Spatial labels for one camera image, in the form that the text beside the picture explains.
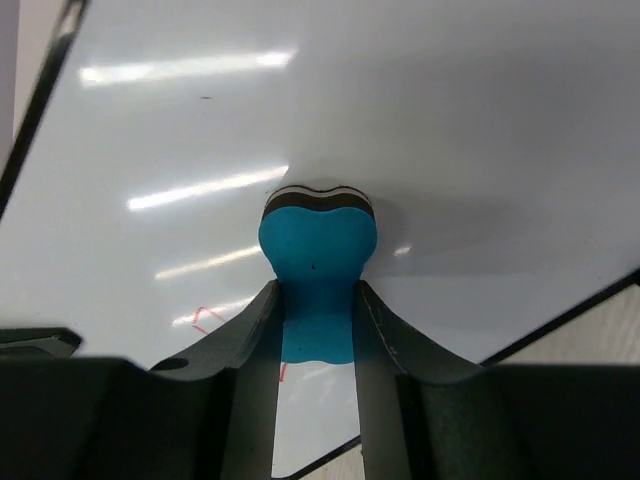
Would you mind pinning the blue whiteboard eraser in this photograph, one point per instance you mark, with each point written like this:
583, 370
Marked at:
318, 243

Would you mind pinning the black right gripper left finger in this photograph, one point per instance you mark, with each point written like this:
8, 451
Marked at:
240, 361

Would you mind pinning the white board with black frame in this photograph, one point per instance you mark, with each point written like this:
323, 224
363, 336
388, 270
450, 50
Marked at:
498, 142

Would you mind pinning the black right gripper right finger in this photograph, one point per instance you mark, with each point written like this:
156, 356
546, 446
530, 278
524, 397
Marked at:
393, 361

